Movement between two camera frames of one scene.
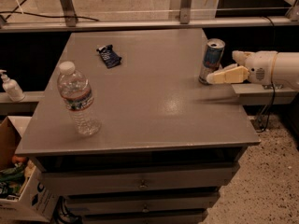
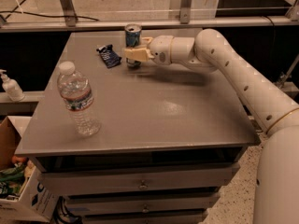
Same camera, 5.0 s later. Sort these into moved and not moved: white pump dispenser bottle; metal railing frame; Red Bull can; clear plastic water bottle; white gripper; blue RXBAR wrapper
Moved: white gripper; Red Bull can
Not moved: white pump dispenser bottle; blue RXBAR wrapper; clear plastic water bottle; metal railing frame
